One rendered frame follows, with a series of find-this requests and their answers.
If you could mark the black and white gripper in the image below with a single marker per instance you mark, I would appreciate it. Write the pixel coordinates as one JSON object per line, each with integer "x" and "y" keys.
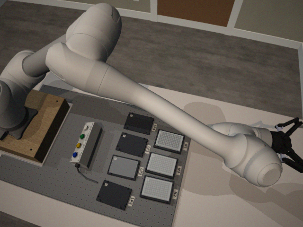
{"x": 282, "y": 144}

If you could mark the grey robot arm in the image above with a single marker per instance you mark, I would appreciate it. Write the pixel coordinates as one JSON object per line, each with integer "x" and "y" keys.
{"x": 79, "y": 59}

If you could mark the white button panel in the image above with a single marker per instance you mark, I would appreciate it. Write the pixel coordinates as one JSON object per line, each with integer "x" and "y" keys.
{"x": 86, "y": 146}

